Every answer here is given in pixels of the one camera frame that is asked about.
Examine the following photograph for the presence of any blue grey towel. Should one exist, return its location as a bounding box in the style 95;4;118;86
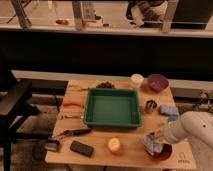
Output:
141;134;164;156

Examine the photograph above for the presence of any red bowl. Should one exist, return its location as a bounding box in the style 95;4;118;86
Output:
146;143;172;161

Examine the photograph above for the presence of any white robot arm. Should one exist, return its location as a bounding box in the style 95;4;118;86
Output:
162;111;213;150

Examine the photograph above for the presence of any purple bowl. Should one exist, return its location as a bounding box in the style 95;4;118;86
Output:
147;74;169;92

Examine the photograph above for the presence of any dark grapes bunch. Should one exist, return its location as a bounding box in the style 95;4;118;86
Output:
96;81;115;88

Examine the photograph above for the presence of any green plastic tray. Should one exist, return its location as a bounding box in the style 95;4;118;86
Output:
84;88;141;129

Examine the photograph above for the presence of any white cup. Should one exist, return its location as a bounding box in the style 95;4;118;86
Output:
130;74;144;88

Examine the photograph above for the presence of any orange carrot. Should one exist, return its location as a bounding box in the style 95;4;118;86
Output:
62;100;84;108

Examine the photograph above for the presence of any metal spoon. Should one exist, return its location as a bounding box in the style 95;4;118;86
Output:
58;115;84;120

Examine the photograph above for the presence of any yellow red apple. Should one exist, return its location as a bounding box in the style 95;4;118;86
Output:
107;138;122;155

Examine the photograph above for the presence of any blue sponge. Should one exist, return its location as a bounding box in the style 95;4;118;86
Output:
160;105;179;116

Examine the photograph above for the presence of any black rectangular block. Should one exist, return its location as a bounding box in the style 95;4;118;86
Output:
70;141;94;157

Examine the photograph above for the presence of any person in background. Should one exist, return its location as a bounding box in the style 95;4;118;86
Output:
126;0;168;27

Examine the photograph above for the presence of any black chair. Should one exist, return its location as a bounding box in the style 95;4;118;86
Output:
0;50;50;171

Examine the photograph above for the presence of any black handled knife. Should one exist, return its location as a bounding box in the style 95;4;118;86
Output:
51;129;91;140

